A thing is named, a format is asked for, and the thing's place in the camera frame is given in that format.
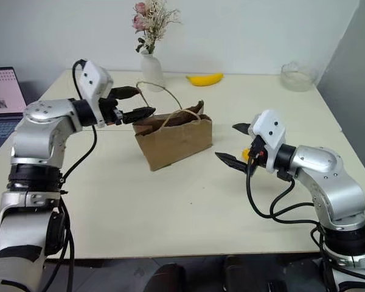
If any dark rounded shape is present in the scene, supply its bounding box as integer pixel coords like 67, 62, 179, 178
145, 262, 189, 292

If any open laptop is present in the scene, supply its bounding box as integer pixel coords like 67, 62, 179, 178
0, 66, 27, 162

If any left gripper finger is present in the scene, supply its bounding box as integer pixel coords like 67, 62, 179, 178
111, 86, 141, 101
122, 106, 157, 125

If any clear glass bowl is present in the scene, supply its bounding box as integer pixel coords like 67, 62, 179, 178
280, 60, 319, 93

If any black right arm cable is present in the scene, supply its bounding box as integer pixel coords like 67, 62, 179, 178
245, 151, 327, 244

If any white ceramic vase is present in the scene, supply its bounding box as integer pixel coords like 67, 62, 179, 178
140, 49, 165, 92

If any yellow banana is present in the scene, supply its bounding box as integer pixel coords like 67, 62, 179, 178
186, 72, 224, 88

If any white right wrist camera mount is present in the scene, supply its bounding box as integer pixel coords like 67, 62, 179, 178
250, 109, 287, 175

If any dried flower bouquet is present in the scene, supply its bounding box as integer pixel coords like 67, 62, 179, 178
131, 0, 184, 56

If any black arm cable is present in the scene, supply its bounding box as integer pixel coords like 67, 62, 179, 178
58, 59, 99, 292
245, 151, 327, 244

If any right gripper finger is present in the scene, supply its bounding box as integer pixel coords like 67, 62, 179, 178
215, 151, 250, 173
232, 122, 254, 135

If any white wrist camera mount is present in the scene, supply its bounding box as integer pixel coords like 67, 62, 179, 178
250, 109, 287, 175
80, 60, 114, 129

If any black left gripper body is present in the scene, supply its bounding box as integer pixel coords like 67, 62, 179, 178
100, 90, 125, 126

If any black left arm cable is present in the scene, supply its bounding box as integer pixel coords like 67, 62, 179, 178
58, 59, 99, 292

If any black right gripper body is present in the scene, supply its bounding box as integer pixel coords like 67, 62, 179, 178
248, 134, 268, 169

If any brown paper bag with handles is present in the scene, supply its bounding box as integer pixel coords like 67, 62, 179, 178
131, 79, 214, 173

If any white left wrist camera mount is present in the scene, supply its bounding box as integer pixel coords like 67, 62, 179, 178
80, 60, 114, 129

